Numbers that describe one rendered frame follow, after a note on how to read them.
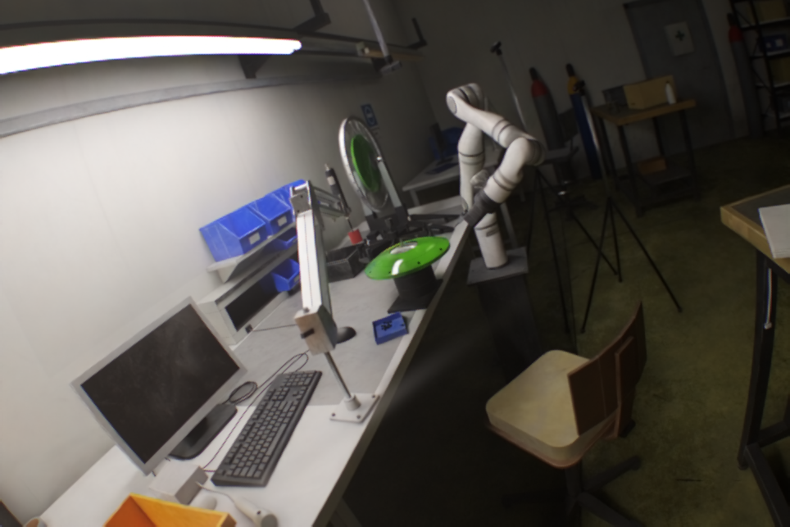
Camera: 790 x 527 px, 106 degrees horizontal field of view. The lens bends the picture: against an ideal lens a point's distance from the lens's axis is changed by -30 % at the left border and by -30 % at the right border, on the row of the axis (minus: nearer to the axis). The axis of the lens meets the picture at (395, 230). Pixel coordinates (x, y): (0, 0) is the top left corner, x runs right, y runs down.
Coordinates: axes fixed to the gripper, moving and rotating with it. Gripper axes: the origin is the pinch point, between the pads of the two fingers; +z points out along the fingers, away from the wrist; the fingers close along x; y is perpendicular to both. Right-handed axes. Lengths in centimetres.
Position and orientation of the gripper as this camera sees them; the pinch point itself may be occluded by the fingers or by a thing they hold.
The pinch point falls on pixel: (455, 226)
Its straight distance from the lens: 135.2
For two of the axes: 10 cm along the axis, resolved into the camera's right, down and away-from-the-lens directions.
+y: 7.3, 6.7, -1.6
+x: 5.3, -3.9, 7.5
